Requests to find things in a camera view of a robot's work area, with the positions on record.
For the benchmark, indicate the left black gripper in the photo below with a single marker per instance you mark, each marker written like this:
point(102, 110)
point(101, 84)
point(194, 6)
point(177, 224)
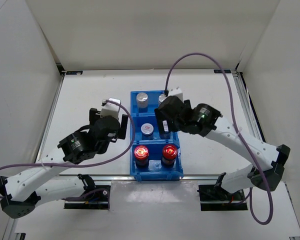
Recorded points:
point(122, 129)

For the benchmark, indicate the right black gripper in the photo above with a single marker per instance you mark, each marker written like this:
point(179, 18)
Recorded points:
point(160, 116)

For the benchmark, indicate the white-lid spice jar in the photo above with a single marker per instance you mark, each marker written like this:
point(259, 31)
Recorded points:
point(147, 131)
point(165, 134)

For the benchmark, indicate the red-lid sauce jar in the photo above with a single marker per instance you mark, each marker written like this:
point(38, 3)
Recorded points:
point(169, 154)
point(141, 156)

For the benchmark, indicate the silver-lid salt shaker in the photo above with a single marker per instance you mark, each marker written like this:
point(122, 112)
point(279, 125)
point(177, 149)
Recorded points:
point(142, 101)
point(161, 98)

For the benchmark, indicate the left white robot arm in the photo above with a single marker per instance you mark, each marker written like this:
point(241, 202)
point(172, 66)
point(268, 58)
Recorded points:
point(38, 185)

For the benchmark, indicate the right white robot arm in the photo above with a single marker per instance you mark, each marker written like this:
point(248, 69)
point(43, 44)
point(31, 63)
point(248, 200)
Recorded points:
point(208, 122)

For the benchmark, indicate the middle blue storage bin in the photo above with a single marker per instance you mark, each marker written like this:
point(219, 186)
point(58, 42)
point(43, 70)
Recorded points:
point(139, 120)

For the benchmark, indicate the blue storage bin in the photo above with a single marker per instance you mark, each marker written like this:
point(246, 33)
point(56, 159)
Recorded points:
point(139, 120)
point(152, 103)
point(155, 170)

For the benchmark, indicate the far blue storage bin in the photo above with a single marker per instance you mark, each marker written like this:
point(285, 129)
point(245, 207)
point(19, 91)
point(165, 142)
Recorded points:
point(152, 103)

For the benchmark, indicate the near blue storage bin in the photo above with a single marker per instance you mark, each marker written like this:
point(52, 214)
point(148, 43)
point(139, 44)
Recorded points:
point(155, 170)

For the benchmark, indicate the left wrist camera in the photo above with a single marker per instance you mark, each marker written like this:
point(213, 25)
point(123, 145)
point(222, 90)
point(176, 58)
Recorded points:
point(109, 109)

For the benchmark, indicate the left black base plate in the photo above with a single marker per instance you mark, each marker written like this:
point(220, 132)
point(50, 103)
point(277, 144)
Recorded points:
point(99, 200)

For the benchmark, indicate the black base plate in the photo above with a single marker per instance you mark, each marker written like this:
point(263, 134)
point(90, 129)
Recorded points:
point(211, 200)
point(99, 200)

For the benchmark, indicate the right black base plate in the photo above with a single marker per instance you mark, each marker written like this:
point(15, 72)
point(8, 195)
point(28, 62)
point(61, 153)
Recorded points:
point(211, 200)

